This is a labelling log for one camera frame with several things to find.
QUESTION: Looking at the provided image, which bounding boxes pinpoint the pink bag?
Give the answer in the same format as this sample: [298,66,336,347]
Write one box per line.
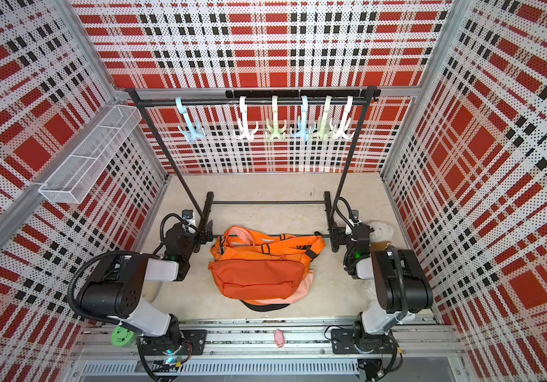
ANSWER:
[247,270,315,306]

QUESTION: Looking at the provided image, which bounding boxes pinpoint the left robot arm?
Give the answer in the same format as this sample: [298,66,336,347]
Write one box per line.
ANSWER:
[67,210,213,361]

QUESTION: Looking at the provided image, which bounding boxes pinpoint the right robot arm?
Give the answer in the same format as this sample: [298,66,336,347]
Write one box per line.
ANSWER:
[325,196,434,354]

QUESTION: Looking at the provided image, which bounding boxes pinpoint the orange bag with black trim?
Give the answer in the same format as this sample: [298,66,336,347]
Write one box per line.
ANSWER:
[241,300,289,312]

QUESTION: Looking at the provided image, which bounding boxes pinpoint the light blue hook far left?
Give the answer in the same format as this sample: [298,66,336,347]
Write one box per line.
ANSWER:
[176,98,205,143]

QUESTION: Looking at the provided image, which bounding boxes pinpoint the white hook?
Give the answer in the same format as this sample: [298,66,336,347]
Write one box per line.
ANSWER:
[333,95,354,141]
[233,96,258,142]

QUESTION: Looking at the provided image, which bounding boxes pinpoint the green hook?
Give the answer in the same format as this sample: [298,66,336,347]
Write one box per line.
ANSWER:
[265,95,287,142]
[314,95,332,143]

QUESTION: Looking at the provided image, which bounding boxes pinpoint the white teddy bear brown shirt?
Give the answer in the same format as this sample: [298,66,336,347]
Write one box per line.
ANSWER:
[369,221,394,243]

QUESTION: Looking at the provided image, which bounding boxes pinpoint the black garment rack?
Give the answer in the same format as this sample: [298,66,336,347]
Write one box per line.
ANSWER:
[126,86,382,254]

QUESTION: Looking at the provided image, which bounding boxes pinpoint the green round object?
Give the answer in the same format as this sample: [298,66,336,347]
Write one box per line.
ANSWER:
[110,326,139,347]

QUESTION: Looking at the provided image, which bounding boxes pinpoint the small pink object on rail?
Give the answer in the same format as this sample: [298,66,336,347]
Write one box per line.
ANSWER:
[273,329,286,349]

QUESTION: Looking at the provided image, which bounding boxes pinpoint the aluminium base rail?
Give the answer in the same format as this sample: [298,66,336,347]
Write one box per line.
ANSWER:
[64,316,471,381]

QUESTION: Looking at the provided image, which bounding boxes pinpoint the white wire mesh basket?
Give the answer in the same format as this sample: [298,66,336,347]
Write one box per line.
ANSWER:
[39,105,141,205]

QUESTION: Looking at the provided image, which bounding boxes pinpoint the black wall hook strip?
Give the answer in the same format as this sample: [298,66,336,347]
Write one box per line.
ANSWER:
[225,88,367,99]

